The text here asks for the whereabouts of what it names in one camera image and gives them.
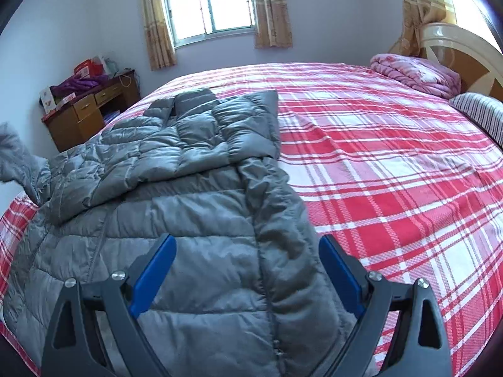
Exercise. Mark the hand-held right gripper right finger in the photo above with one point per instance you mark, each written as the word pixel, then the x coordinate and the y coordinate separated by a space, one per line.
pixel 342 275

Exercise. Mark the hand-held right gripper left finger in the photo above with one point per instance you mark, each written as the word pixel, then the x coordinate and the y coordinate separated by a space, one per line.
pixel 153 275

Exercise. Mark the grey down jacket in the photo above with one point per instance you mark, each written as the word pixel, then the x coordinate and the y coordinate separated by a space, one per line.
pixel 204 243

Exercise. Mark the red plaid bed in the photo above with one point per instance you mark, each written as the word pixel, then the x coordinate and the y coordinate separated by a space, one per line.
pixel 393 165

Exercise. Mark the wooden desk with drawers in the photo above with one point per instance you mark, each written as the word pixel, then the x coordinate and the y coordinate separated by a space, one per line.
pixel 70 125

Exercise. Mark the purple cloth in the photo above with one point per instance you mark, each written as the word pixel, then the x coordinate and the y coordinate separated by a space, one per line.
pixel 78 85

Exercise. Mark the white printed box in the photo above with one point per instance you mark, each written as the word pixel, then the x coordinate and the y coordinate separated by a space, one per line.
pixel 48 100

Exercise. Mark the striped pillow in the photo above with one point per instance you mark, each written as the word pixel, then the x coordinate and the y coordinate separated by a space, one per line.
pixel 483 114

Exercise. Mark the pink folded quilt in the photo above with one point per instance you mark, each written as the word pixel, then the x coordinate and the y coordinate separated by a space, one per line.
pixel 416 72

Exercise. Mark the red cardboard box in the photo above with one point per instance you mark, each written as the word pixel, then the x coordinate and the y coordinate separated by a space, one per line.
pixel 84 68

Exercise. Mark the beige patterned curtain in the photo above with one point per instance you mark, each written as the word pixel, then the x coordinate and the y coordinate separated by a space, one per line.
pixel 157 43
pixel 273 19

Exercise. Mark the cream wooden headboard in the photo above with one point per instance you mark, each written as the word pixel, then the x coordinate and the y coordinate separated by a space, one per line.
pixel 444 39

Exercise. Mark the sliding glass window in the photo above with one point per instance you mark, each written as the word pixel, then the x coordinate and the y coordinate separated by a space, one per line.
pixel 208 4

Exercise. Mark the yellow floral curtain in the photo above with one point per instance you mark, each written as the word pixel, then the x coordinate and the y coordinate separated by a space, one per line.
pixel 420 8

